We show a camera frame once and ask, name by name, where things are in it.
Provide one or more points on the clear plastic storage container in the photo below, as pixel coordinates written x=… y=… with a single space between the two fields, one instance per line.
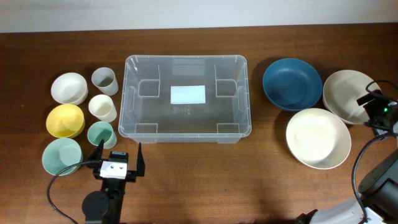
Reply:
x=147 y=116

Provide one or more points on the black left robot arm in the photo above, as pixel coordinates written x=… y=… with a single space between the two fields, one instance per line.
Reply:
x=105 y=205

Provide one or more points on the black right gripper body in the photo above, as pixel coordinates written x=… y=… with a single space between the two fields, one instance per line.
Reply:
x=377 y=111

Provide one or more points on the small yellow bowl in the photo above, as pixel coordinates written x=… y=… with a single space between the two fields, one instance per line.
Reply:
x=65 y=121

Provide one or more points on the mint green plastic cup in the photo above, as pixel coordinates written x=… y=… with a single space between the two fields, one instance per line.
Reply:
x=102 y=130

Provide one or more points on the cream white bowl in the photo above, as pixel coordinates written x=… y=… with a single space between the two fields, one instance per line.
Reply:
x=318 y=138

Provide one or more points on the cream plastic cup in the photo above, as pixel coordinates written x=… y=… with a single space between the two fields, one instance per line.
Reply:
x=103 y=108

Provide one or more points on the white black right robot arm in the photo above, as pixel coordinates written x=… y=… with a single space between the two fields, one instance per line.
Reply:
x=375 y=199

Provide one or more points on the small white bowl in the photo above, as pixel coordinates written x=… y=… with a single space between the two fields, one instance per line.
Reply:
x=69 y=88

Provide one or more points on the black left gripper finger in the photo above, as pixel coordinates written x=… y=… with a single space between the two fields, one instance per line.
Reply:
x=95 y=157
x=140 y=165

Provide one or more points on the beige bowl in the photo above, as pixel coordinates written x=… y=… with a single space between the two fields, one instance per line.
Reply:
x=340 y=93

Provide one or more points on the grey plastic cup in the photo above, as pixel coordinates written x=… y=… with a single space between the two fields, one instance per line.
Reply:
x=105 y=80

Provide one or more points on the small mint green bowl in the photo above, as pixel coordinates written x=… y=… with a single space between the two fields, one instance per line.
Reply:
x=60 y=154

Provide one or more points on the dark blue bowl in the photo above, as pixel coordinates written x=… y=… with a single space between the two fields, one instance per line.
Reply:
x=292 y=84

